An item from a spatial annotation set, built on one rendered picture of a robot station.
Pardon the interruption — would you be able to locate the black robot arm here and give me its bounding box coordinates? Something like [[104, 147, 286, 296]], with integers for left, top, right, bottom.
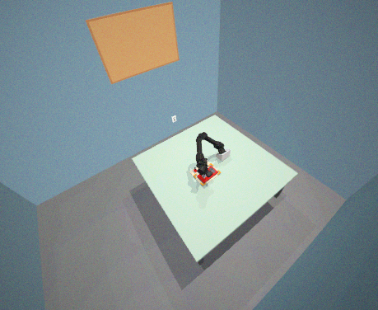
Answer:
[[196, 132, 226, 176]]

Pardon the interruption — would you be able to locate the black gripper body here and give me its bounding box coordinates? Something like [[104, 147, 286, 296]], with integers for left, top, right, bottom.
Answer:
[[205, 166, 213, 178]]

